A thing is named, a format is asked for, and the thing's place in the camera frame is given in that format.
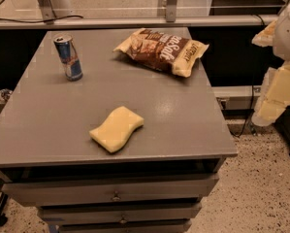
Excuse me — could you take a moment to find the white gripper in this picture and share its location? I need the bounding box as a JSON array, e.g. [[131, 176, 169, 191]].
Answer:
[[252, 3, 290, 126]]

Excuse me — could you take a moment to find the yellow sponge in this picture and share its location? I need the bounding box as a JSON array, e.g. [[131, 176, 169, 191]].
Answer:
[[89, 106, 145, 153]]

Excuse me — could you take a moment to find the brown snack bag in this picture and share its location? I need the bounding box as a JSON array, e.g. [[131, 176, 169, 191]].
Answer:
[[114, 28, 209, 78]]

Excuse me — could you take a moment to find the top drawer knob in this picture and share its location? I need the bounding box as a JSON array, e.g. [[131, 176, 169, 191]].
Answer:
[[112, 191, 121, 202]]

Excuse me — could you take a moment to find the drawer knob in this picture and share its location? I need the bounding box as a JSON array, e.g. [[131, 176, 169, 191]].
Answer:
[[112, 191, 121, 202], [119, 216, 127, 224]]

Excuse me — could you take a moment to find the blue silver energy drink can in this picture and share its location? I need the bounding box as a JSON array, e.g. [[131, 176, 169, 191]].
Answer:
[[53, 33, 82, 82]]

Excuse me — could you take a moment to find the grey drawer cabinet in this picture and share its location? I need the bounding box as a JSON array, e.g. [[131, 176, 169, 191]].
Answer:
[[0, 29, 237, 233]]

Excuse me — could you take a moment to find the black hanging cable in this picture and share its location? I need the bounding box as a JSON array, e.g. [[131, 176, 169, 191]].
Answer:
[[230, 14, 265, 138]]

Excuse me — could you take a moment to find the metal frame rail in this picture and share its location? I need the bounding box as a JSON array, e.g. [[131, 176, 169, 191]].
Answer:
[[0, 15, 278, 30]]

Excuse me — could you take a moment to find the black cable on rail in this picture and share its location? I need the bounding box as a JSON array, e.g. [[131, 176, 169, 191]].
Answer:
[[0, 14, 84, 24]]

